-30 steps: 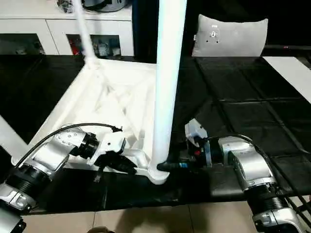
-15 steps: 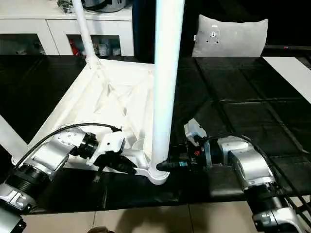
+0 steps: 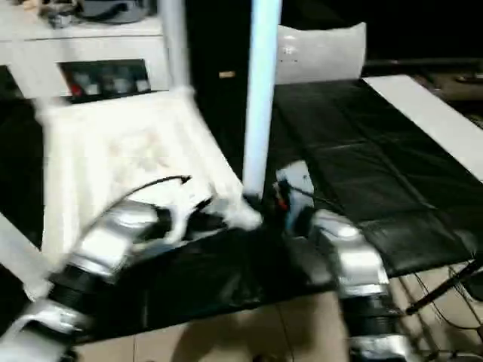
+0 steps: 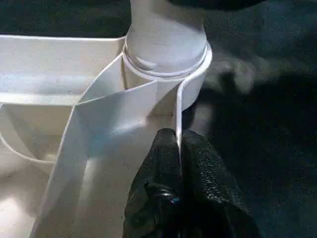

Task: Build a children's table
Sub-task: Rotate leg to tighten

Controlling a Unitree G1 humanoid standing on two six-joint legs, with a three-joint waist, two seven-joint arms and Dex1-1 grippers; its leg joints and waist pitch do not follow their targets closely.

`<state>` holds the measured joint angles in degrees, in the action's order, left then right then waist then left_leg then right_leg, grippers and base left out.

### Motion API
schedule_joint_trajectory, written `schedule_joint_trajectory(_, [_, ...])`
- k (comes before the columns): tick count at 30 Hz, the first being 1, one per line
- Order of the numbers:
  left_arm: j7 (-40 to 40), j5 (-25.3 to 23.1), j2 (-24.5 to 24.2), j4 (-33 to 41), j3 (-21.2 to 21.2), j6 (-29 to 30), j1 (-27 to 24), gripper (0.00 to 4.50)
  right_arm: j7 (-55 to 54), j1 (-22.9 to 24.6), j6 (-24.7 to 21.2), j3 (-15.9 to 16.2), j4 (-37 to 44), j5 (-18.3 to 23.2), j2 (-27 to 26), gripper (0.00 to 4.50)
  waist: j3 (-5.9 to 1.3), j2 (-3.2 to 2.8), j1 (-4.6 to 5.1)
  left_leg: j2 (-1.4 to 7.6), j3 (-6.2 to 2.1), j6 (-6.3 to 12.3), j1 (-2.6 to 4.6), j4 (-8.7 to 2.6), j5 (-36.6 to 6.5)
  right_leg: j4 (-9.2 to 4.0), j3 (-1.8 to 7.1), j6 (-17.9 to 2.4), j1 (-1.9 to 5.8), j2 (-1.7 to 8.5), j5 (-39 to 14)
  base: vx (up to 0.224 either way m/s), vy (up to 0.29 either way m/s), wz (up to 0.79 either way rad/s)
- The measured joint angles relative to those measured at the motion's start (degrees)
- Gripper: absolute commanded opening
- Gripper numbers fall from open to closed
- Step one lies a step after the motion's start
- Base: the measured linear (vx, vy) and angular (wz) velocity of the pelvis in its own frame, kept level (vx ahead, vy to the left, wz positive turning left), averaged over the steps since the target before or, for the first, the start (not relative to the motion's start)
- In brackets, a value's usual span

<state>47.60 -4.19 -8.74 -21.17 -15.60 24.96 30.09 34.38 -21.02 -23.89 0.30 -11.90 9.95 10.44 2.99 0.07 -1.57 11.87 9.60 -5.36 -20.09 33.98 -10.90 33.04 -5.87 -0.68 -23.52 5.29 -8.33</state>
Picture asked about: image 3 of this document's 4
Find white board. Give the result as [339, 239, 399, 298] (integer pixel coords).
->
[362, 74, 483, 182]

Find black work mat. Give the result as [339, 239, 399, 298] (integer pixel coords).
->
[0, 75, 483, 344]

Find white plastic table leg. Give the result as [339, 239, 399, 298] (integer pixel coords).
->
[241, 0, 284, 201]
[157, 0, 195, 99]
[4, 45, 65, 125]
[0, 215, 46, 284]

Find white plastic table top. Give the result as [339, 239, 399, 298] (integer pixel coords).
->
[30, 87, 265, 302]

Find grey cushion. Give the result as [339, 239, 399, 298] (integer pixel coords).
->
[273, 23, 368, 85]

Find black cabinet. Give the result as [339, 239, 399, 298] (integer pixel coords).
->
[185, 0, 280, 106]

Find dark gear on cabinet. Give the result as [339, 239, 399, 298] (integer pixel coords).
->
[38, 0, 152, 23]

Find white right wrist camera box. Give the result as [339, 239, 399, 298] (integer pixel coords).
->
[273, 162, 316, 198]

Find white cabinet with glass doors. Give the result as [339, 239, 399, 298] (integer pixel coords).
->
[0, 11, 171, 103]

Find loose floor cables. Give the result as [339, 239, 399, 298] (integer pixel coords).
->
[419, 264, 483, 357]

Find black metal bench leg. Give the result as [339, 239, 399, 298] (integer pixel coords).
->
[406, 260, 483, 315]

